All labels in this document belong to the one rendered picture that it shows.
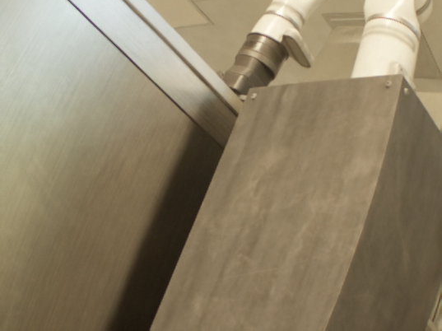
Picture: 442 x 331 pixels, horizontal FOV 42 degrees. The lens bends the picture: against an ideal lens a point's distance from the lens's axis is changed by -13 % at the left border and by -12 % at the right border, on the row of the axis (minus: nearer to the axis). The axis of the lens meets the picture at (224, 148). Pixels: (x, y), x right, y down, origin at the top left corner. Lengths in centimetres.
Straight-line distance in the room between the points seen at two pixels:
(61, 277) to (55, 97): 20
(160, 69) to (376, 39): 30
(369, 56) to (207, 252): 34
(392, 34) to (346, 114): 22
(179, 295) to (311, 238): 18
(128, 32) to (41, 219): 24
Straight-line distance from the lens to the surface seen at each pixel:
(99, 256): 71
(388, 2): 91
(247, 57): 104
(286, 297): 62
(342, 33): 202
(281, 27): 107
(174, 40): 77
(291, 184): 69
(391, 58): 85
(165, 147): 77
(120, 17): 72
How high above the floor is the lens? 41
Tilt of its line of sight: 22 degrees up
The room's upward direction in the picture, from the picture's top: 22 degrees clockwise
